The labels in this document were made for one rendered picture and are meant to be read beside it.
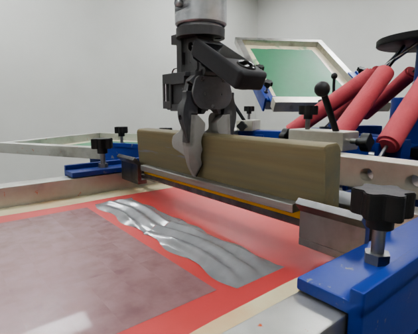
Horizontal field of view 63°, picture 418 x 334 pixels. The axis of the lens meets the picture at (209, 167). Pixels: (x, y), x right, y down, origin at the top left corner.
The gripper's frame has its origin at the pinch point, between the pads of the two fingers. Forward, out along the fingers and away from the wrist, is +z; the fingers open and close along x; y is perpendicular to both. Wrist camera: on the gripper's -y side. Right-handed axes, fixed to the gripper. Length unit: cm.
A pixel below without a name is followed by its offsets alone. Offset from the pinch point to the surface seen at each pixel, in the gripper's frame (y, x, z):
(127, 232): 1.8, 12.7, 7.9
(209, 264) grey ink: -13.2, 10.6, 7.4
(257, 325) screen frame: -26.5, 17.6, 4.3
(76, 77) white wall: 380, -107, -42
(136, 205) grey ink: 10.8, 6.8, 7.3
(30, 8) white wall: 380, -64, -110
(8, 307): -8.3, 28.4, 7.9
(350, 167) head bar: -11.0, -21.1, 0.9
